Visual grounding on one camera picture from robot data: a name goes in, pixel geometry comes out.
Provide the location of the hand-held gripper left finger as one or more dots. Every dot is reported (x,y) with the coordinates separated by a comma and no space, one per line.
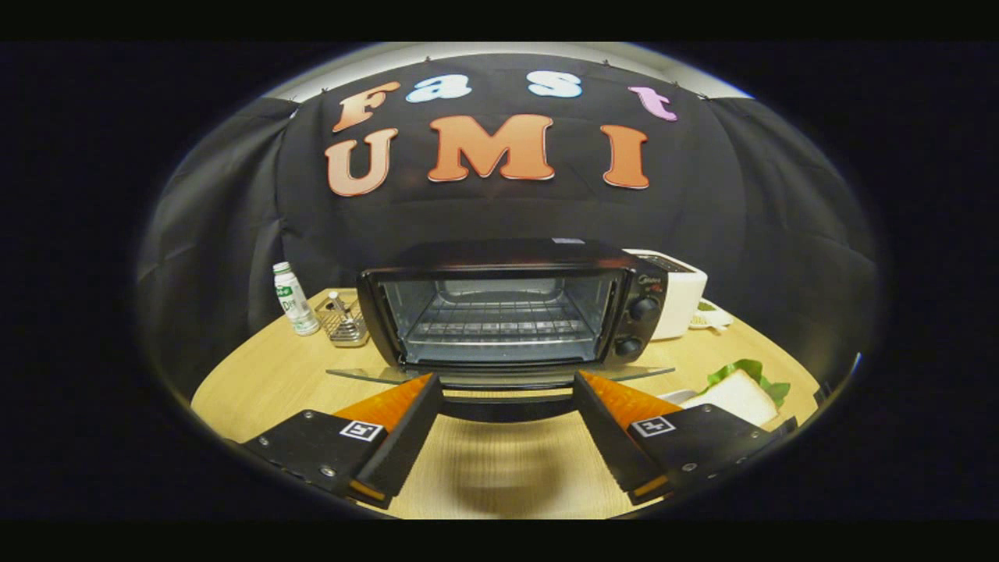
(406,445)

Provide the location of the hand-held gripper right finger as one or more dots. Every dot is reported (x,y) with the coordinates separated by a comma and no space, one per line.
(609,437)

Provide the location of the sandwich with green lettuce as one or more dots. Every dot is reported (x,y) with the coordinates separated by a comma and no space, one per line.
(737,394)

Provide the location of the black toaster oven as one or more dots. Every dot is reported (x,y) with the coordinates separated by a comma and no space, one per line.
(507,254)

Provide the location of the white pop-up toaster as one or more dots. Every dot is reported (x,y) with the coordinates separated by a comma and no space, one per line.
(683,300)

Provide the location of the white plastic tray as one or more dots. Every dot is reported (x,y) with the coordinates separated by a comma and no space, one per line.
(675,396)

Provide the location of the small white green packet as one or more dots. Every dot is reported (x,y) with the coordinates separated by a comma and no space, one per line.
(712,316)

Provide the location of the white bottle green label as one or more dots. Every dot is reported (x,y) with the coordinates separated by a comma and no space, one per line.
(295,300)

